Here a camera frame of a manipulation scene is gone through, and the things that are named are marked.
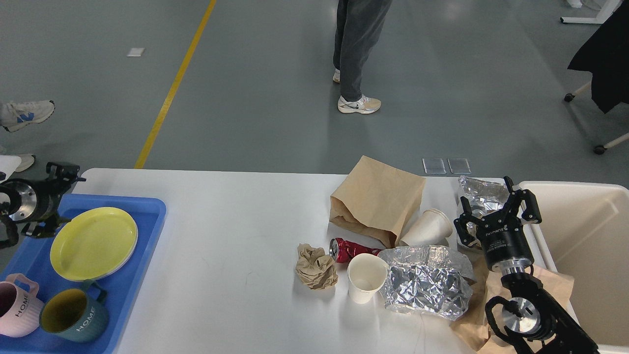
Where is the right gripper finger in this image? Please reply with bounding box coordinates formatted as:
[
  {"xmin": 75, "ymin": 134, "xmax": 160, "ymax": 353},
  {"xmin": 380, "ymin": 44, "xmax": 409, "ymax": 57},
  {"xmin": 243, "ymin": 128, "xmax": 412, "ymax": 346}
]
[
  {"xmin": 494, "ymin": 176, "xmax": 542, "ymax": 227},
  {"xmin": 457, "ymin": 197, "xmax": 488, "ymax": 249}
]

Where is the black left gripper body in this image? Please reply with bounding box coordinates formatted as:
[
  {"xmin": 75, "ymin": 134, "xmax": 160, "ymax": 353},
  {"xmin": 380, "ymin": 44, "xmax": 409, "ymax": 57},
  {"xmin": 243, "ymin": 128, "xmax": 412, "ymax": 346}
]
[{"xmin": 1, "ymin": 179, "xmax": 61, "ymax": 223}]

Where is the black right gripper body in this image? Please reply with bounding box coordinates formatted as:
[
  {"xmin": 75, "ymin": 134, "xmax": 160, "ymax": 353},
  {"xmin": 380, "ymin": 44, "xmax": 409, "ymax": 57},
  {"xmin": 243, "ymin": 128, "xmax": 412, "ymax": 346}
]
[{"xmin": 477, "ymin": 215, "xmax": 534, "ymax": 271}]

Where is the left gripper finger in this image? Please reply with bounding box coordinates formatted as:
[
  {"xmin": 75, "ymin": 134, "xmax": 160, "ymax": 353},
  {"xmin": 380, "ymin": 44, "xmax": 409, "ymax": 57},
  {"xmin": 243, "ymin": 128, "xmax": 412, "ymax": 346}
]
[
  {"xmin": 21, "ymin": 216, "xmax": 72, "ymax": 239},
  {"xmin": 46, "ymin": 162, "xmax": 87, "ymax": 197}
]

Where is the yellow plastic plate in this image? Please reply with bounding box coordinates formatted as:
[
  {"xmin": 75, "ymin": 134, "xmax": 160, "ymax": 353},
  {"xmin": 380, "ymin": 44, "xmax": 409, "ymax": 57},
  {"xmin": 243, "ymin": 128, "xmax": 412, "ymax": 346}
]
[{"xmin": 50, "ymin": 206, "xmax": 139, "ymax": 281}]

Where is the pink ribbed mug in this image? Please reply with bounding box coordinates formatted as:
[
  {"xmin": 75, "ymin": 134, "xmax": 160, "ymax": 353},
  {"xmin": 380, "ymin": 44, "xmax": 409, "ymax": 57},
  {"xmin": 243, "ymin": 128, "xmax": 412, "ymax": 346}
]
[{"xmin": 0, "ymin": 273, "xmax": 44, "ymax": 338}]

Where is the brown paper sheet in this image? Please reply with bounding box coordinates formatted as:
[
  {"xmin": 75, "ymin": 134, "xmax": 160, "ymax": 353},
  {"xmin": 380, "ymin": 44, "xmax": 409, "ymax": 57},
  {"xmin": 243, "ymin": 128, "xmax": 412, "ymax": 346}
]
[{"xmin": 450, "ymin": 256, "xmax": 574, "ymax": 354}]

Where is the dark green mug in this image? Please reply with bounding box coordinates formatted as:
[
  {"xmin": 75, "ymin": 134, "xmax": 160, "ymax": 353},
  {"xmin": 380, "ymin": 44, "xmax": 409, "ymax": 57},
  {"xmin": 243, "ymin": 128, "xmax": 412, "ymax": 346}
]
[{"xmin": 39, "ymin": 279, "xmax": 109, "ymax": 343}]

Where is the brown paper bag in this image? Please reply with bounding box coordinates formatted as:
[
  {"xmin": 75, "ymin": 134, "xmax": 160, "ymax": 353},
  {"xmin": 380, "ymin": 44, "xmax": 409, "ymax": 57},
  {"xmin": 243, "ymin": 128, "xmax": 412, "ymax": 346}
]
[{"xmin": 329, "ymin": 155, "xmax": 427, "ymax": 248}]

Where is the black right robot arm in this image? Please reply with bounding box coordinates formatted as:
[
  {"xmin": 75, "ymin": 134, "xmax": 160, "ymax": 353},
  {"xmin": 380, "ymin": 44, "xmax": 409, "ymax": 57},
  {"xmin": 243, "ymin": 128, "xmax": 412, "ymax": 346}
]
[{"xmin": 454, "ymin": 177, "xmax": 599, "ymax": 354}]

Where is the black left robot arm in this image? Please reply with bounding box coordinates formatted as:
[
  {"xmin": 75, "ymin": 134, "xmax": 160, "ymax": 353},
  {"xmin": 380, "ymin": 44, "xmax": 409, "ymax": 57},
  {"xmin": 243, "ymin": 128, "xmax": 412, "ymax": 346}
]
[{"xmin": 0, "ymin": 162, "xmax": 86, "ymax": 249}]

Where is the small crumpled foil bag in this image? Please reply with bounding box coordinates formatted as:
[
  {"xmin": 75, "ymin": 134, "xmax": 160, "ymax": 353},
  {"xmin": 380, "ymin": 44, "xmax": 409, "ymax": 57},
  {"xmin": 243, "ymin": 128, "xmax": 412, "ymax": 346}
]
[{"xmin": 457, "ymin": 176, "xmax": 509, "ymax": 219}]

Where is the tipped white paper cup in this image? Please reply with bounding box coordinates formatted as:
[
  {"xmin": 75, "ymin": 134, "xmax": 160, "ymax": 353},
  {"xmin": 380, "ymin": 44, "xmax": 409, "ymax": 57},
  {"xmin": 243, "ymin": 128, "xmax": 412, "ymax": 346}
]
[{"xmin": 399, "ymin": 208, "xmax": 453, "ymax": 247}]

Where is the white table corner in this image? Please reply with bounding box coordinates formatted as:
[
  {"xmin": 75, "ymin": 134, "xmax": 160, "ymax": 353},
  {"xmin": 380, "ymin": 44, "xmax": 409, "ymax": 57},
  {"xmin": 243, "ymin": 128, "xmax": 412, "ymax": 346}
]
[{"xmin": 0, "ymin": 155, "xmax": 22, "ymax": 182}]

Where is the beige plastic bin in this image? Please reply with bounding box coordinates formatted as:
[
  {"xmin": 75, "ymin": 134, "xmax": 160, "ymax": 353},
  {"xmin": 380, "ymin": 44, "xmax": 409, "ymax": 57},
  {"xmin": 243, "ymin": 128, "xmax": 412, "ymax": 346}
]
[{"xmin": 519, "ymin": 181, "xmax": 629, "ymax": 354}]

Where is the large crumpled foil sheet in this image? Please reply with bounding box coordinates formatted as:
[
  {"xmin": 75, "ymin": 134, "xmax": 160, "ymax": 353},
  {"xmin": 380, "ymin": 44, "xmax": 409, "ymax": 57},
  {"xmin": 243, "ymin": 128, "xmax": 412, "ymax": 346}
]
[{"xmin": 378, "ymin": 245, "xmax": 476, "ymax": 321}]

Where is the white blue sneaker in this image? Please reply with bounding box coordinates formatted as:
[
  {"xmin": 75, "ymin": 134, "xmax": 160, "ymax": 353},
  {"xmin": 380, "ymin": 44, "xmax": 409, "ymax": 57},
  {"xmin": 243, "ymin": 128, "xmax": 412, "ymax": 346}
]
[{"xmin": 0, "ymin": 100, "xmax": 56, "ymax": 132}]

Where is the upright white paper cup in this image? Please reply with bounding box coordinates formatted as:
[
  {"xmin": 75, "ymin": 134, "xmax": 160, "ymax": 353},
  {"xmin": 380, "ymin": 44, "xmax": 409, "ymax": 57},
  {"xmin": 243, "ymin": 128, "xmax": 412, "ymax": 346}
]
[{"xmin": 347, "ymin": 253, "xmax": 389, "ymax": 304}]

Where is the crushed red soda can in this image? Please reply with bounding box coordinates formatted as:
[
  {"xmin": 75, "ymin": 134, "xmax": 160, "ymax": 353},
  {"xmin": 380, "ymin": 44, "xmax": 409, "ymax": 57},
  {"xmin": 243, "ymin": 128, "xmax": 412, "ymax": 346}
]
[{"xmin": 329, "ymin": 237, "xmax": 382, "ymax": 264}]

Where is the crumpled brown paper ball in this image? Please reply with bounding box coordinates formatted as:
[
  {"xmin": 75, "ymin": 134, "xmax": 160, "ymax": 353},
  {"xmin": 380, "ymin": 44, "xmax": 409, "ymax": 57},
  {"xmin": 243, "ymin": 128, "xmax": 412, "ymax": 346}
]
[{"xmin": 295, "ymin": 243, "xmax": 339, "ymax": 291}]

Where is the person in grey trousers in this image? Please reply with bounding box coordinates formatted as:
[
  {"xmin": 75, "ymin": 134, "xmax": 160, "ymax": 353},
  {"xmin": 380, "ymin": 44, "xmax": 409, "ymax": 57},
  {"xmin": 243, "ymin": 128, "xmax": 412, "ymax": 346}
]
[{"xmin": 333, "ymin": 0, "xmax": 392, "ymax": 115}]

